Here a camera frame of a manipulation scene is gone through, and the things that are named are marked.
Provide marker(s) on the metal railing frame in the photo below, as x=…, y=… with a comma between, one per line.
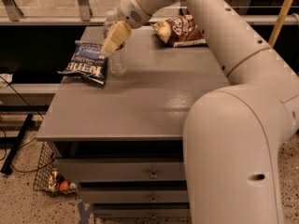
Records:
x=79, y=11

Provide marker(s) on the clear plastic water bottle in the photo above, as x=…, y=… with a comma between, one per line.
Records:
x=116, y=60

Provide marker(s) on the black wire basket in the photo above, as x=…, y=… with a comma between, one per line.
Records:
x=45, y=165

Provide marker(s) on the brown chip bag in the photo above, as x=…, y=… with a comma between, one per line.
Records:
x=178, y=32

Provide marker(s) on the blue kettle chip bag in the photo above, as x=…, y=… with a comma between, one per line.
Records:
x=87, y=62

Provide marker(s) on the black metal floor bar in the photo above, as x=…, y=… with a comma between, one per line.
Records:
x=15, y=142

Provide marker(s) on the yellow wooden ladder frame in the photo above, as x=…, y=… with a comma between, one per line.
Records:
x=280, y=21

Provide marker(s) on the grey drawer cabinet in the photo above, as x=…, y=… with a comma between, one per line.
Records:
x=138, y=115

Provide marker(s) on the crumpled snack wrapper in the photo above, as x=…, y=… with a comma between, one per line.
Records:
x=54, y=180

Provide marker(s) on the grey drawer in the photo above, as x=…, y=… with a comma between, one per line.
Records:
x=134, y=195
x=141, y=210
x=121, y=170

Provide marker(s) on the top grey drawer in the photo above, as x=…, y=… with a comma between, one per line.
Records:
x=121, y=170

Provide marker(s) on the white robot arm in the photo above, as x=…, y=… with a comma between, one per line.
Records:
x=232, y=135

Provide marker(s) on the bottom grey drawer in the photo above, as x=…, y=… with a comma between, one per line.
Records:
x=141, y=210

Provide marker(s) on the middle grey drawer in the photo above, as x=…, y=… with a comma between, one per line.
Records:
x=134, y=195

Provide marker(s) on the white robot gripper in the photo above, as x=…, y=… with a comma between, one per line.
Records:
x=131, y=10

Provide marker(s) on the orange ball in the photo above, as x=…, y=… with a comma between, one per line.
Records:
x=64, y=186

